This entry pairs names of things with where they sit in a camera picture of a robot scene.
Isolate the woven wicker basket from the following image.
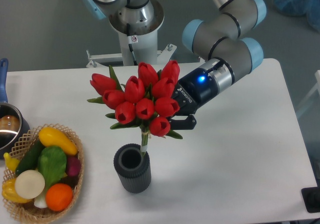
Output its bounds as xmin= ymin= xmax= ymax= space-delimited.
xmin=0 ymin=124 xmax=85 ymax=224

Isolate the dark grey ribbed vase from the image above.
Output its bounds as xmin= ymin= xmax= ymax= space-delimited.
xmin=113 ymin=144 xmax=152 ymax=194

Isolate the blue plastic bag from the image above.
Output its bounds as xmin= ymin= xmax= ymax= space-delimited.
xmin=272 ymin=0 xmax=320 ymax=31

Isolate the dark green cucumber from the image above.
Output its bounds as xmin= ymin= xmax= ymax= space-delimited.
xmin=15 ymin=140 xmax=45 ymax=176

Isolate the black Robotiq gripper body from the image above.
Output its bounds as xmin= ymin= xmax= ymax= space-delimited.
xmin=171 ymin=68 xmax=218 ymax=116

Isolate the white green scallion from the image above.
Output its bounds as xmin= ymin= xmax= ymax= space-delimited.
xmin=33 ymin=190 xmax=48 ymax=209

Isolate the yellow bell pepper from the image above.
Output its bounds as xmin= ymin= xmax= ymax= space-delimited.
xmin=2 ymin=178 xmax=32 ymax=204

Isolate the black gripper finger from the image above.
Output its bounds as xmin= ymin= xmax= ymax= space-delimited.
xmin=169 ymin=115 xmax=197 ymax=130

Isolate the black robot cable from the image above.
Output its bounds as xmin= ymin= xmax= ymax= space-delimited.
xmin=125 ymin=23 xmax=138 ymax=66

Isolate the red tulip bouquet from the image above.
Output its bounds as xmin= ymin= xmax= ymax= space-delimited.
xmin=88 ymin=60 xmax=182 ymax=154

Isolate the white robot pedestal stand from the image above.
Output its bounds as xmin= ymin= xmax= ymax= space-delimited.
xmin=86 ymin=0 xmax=177 ymax=67

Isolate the black device at table edge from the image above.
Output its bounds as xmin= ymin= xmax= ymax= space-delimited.
xmin=301 ymin=187 xmax=320 ymax=213

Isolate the orange fruit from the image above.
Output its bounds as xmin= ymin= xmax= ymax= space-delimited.
xmin=45 ymin=183 xmax=73 ymax=212

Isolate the green lettuce leaf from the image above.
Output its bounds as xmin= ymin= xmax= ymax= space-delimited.
xmin=37 ymin=146 xmax=67 ymax=191

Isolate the purple red onion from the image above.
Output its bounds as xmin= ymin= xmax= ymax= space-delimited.
xmin=65 ymin=156 xmax=82 ymax=177

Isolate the blue handled saucepan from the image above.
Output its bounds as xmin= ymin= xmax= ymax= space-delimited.
xmin=0 ymin=58 xmax=30 ymax=160

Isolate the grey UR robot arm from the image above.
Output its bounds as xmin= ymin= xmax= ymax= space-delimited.
xmin=83 ymin=0 xmax=266 ymax=130

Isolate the yellow squash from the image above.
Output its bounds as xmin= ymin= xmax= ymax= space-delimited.
xmin=38 ymin=127 xmax=78 ymax=156

